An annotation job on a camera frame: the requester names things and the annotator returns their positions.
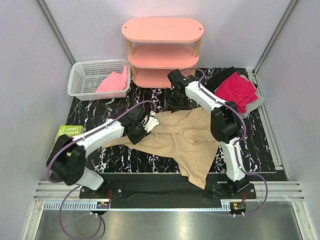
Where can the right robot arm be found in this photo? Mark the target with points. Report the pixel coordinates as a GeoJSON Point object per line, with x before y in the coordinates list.
{"type": "Point", "coordinates": [225, 125]}

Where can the grey t-shirt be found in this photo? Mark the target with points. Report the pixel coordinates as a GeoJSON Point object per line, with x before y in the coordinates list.
{"type": "Point", "coordinates": [255, 104]}

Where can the black t-shirt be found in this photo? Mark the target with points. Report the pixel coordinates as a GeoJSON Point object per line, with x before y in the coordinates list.
{"type": "Point", "coordinates": [216, 80]}

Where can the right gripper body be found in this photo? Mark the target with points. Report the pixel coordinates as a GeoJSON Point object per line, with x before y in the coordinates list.
{"type": "Point", "coordinates": [172, 99]}

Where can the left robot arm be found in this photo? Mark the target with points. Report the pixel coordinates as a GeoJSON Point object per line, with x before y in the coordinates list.
{"type": "Point", "coordinates": [67, 160]}

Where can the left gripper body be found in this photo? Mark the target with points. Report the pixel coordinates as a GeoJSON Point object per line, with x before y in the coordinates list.
{"type": "Point", "coordinates": [139, 134]}

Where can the green treehouse book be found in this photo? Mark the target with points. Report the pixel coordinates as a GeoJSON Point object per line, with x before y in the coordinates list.
{"type": "Point", "coordinates": [69, 130]}

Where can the black marble mat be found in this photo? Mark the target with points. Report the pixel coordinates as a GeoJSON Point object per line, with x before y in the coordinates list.
{"type": "Point", "coordinates": [255, 148]}

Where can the pink t-shirt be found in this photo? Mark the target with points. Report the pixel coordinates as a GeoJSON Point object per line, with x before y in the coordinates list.
{"type": "Point", "coordinates": [114, 82]}

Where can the white plastic basket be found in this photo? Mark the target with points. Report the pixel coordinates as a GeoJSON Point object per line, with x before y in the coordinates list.
{"type": "Point", "coordinates": [86, 76]}

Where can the pink three-tier shelf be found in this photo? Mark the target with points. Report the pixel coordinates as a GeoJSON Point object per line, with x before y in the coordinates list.
{"type": "Point", "coordinates": [158, 45]}

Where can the magenta t-shirt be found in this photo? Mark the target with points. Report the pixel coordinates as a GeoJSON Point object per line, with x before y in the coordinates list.
{"type": "Point", "coordinates": [239, 90]}

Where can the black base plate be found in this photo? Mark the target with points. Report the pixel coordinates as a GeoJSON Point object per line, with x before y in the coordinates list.
{"type": "Point", "coordinates": [169, 191]}

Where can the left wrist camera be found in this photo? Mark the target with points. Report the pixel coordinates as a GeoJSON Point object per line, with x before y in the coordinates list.
{"type": "Point", "coordinates": [151, 122]}

